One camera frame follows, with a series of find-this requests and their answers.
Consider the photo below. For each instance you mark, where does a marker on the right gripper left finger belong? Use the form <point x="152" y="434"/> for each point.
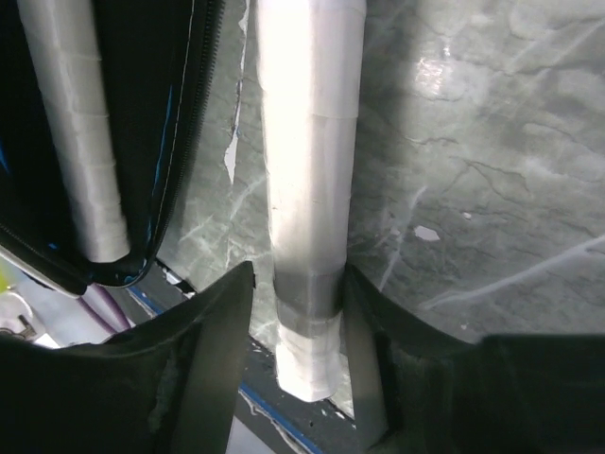
<point x="168" y="385"/>

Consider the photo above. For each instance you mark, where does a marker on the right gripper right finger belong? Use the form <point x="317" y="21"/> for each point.
<point x="416" y="389"/>

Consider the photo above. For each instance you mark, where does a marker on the blue racket cover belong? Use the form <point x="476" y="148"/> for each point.
<point x="157" y="60"/>

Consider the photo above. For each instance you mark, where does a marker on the badminton racket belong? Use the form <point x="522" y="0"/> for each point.
<point x="309" y="69"/>
<point x="63" y="47"/>

